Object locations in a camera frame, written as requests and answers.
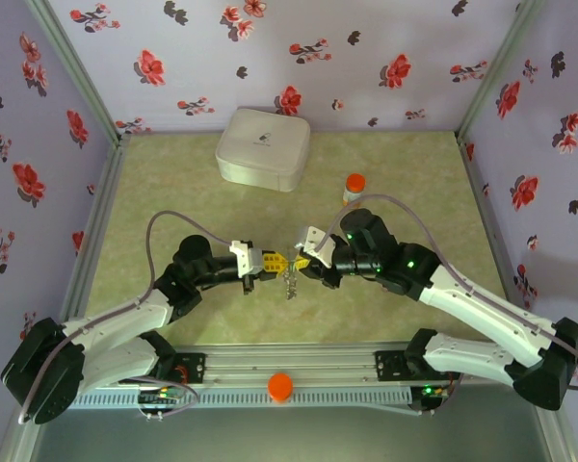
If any orange-capped pill bottle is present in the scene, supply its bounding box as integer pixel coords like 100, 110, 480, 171
341, 172, 367, 209

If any white zip case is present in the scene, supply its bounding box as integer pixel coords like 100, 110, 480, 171
214, 107, 312, 193

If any orange round cap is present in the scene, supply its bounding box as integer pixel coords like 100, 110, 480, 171
267, 372, 295, 404

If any green circuit board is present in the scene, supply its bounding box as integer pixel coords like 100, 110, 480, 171
411, 383, 452, 415
138, 388, 185, 406

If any left arm grey cable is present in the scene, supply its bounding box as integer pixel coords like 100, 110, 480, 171
17, 210, 237, 425

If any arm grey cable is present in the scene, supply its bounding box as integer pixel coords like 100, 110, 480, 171
17, 210, 237, 425
315, 193, 578, 415

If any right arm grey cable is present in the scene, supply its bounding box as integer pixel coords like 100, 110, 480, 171
315, 193, 578, 415

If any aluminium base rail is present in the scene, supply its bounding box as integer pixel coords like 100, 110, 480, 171
95, 342, 516, 387

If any grey slotted cable duct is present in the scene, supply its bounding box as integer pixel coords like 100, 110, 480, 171
74, 388, 413, 410

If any aluminium corner post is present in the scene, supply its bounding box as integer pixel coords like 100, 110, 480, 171
23, 0, 131, 145
455, 0, 546, 145

